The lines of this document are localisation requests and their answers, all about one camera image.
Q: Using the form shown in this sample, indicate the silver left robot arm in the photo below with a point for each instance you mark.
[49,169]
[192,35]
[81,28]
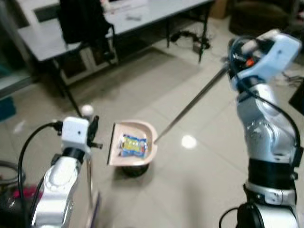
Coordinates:
[59,185]

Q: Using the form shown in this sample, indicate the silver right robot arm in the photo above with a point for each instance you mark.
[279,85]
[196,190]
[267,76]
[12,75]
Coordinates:
[266,137]

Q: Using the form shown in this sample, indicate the black round floor object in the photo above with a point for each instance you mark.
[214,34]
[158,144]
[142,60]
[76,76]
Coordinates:
[135,170]

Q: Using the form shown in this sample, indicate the blue yellow snack packet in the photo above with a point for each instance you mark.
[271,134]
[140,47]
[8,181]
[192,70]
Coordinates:
[132,146]

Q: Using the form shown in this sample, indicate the dark brown sofa seat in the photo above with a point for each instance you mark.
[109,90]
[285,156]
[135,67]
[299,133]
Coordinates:
[259,16]

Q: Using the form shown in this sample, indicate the brown cardboard box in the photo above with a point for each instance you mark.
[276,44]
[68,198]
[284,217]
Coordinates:
[218,8]

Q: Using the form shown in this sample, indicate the white drawer cabinet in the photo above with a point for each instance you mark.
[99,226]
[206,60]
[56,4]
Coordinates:
[90,61]

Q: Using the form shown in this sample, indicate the black box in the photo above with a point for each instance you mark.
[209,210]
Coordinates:
[298,100]

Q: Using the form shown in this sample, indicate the blue bin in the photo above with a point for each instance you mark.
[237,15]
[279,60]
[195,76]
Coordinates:
[6,109]

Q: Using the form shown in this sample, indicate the grey long table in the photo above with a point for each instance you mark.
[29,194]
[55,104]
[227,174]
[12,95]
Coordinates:
[156,19]

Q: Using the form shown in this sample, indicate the grey pink vacuum cleaner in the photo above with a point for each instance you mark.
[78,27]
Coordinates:
[12,199]

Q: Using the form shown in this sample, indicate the black backpack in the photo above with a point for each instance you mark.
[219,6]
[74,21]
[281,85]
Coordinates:
[83,21]

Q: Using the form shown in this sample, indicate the small grey table object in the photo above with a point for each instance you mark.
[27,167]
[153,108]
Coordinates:
[134,17]

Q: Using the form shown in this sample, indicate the white paper sheet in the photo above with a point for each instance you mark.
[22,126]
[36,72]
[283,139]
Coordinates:
[124,4]

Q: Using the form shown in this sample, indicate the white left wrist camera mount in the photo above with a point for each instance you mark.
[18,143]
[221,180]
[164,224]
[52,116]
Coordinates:
[74,133]

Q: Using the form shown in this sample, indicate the pale blue right wrist camera mount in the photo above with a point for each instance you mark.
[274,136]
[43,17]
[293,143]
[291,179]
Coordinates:
[278,54]

